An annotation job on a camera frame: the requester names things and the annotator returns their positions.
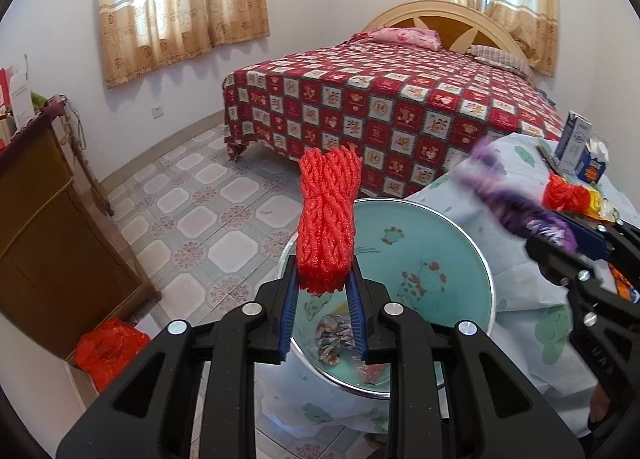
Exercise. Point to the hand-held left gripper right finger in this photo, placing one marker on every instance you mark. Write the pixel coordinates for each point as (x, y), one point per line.
(357, 314)

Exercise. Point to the white cardboard box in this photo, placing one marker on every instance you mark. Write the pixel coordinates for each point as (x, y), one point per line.
(22, 94)

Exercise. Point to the tall white blue carton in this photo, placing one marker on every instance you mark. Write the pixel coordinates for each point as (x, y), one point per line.
(575, 144)

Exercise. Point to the teal cartoon print bucket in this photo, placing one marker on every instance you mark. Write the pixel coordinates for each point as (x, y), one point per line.
(440, 249)

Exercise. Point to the yellow plastic bag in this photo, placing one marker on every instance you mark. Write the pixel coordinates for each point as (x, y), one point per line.
(600, 204)

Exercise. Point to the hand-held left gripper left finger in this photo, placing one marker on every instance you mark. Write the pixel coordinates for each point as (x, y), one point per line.
(290, 309)

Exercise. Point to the red plastic bag with rubbish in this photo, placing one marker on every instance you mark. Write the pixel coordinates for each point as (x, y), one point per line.
(112, 349)

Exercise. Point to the person's right forearm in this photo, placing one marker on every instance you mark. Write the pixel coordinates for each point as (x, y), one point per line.
(602, 404)

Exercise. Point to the pink pillow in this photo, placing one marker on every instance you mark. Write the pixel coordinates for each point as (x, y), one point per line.
(407, 36)

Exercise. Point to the blue carton with white cap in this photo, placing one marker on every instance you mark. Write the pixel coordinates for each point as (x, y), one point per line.
(591, 166)

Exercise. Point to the bed with red checkered bedspread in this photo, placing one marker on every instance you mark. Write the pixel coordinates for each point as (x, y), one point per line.
(390, 99)

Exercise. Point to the cream wooden headboard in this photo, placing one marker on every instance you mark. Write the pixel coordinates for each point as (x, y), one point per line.
(450, 19)

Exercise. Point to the wall socket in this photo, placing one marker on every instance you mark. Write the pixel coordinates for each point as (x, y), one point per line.
(159, 111)

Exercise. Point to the red foam net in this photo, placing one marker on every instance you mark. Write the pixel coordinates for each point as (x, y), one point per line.
(327, 219)

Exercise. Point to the striped pillow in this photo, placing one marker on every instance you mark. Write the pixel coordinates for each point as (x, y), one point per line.
(500, 59)

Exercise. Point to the red cardboard box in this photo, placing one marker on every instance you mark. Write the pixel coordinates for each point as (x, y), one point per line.
(4, 89)

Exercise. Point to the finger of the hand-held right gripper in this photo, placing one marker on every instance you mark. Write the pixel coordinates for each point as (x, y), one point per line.
(560, 264)
(592, 240)

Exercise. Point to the red printed wrapper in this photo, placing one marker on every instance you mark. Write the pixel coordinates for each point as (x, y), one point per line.
(371, 373)

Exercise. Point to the dark narrow sachet strip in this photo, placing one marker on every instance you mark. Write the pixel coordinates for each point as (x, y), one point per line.
(548, 155)

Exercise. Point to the purple wrapper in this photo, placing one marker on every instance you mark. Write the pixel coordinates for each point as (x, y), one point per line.
(520, 209)

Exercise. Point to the brown wooden cabinet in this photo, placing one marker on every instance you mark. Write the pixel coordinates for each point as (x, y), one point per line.
(55, 239)

